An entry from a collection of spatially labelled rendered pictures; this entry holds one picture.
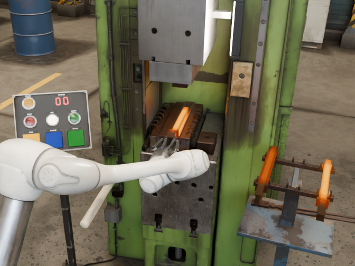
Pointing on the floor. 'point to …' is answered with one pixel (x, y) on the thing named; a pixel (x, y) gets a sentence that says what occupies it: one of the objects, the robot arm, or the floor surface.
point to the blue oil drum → (32, 27)
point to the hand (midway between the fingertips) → (171, 137)
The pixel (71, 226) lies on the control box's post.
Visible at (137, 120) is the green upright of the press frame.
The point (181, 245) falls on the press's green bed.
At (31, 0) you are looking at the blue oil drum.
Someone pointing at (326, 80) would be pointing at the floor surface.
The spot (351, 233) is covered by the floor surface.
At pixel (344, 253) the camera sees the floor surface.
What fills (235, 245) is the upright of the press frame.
